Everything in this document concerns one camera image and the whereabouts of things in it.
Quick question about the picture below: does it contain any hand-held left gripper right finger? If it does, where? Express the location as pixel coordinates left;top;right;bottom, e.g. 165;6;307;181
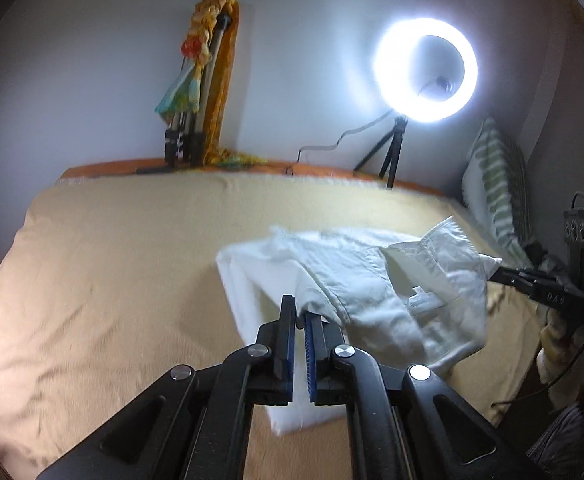
303;311;553;480

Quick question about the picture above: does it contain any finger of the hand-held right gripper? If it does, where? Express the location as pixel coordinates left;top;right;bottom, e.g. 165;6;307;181
489;265;543;294

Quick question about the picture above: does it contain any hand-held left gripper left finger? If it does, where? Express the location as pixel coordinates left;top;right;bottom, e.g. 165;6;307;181
36;295;299;480

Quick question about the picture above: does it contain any white shirt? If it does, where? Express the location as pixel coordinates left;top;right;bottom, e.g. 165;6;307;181
215;216;503;436

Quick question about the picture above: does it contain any person's right hand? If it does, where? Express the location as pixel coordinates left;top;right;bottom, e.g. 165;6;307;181
537;317;584;401

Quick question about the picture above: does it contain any green white striped pillow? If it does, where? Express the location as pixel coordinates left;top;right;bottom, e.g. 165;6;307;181
461;117;538;268

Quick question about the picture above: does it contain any person's leg in striped pants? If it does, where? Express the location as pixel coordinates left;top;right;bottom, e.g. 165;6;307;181
527;400;584;480

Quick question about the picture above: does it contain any small black tripod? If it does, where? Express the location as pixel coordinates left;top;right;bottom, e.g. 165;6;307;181
354;116;409;190

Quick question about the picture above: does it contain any beige blanket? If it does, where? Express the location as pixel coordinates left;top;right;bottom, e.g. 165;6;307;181
0;170;563;480

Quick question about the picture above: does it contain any folded metal stand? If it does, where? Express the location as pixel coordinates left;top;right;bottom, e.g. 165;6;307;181
163;12;233;167

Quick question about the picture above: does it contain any orange cloth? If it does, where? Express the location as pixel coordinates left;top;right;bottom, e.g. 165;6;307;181
192;0;267;167

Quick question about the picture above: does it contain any multicoloured floral scarf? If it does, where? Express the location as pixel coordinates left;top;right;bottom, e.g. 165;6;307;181
154;35;213;116

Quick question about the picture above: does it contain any ring light cable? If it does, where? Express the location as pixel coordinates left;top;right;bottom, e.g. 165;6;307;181
286;76;457;177

